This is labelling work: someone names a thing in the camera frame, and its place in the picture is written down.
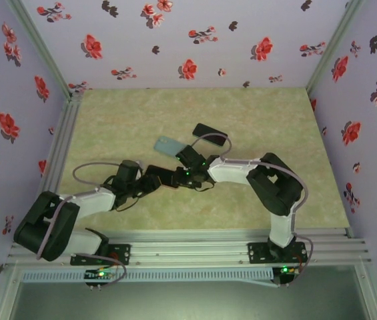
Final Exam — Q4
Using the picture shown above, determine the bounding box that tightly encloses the white slotted cable duct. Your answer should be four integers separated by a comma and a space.
20, 268, 275, 283

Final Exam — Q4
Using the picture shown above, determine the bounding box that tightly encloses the light blue phone case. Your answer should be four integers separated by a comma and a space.
153, 135, 186, 160

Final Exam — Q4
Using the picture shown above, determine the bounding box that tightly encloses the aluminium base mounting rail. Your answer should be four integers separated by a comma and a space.
6, 229, 372, 267

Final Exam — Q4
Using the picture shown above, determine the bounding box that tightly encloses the lavender right arm cable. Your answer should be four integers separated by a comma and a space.
190, 133, 315, 287

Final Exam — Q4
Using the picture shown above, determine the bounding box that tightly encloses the dark grey metal panel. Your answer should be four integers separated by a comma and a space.
7, 265, 371, 320

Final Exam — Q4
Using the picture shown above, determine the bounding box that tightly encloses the lavender left arm cable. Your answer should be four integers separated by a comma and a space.
36, 161, 129, 289

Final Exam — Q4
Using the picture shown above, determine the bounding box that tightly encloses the lavender arm cable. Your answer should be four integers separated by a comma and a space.
190, 133, 315, 287
36, 161, 129, 289

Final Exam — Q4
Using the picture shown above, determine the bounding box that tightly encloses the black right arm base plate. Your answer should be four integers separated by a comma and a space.
247, 242, 308, 266

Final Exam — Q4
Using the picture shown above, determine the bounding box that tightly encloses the aluminium lower frame rail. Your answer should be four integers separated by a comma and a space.
0, 263, 24, 320
354, 261, 377, 320

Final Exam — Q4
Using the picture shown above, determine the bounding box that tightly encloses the aluminium corner post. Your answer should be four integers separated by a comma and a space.
6, 0, 75, 98
306, 0, 366, 95

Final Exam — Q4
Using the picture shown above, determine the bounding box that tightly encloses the black phone with green edge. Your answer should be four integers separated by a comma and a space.
192, 123, 229, 147
159, 167, 179, 188

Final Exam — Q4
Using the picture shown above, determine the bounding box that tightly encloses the aluminium side frame rail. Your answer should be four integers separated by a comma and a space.
24, 92, 84, 241

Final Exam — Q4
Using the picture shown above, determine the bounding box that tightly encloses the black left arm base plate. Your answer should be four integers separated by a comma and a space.
70, 243, 131, 267

